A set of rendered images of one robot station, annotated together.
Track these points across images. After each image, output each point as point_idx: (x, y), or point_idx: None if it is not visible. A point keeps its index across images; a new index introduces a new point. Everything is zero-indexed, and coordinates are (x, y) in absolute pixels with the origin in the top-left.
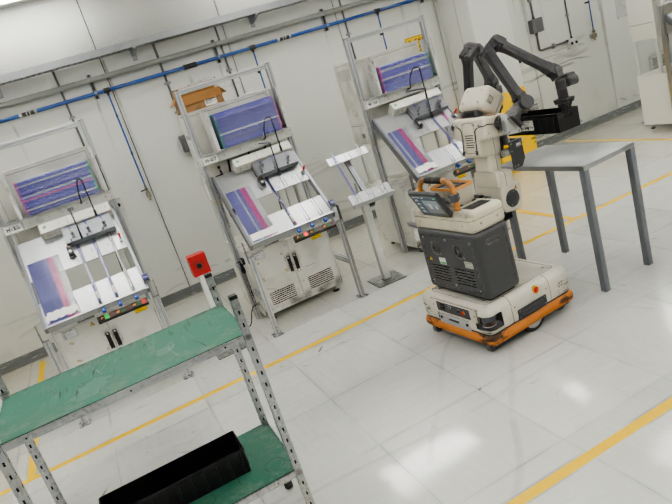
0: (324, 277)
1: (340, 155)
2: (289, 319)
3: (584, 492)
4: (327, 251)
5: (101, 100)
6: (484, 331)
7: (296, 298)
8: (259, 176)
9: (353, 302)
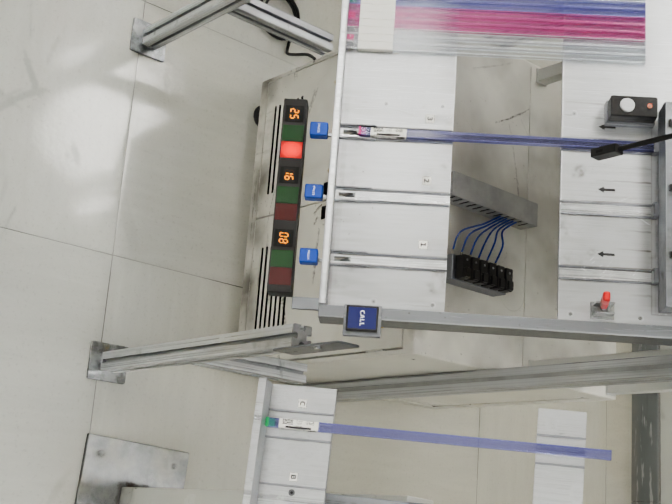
0: (268, 304)
1: (577, 497)
2: (206, 130)
3: None
4: (323, 338)
5: None
6: None
7: (261, 188)
8: (662, 109)
9: (90, 307)
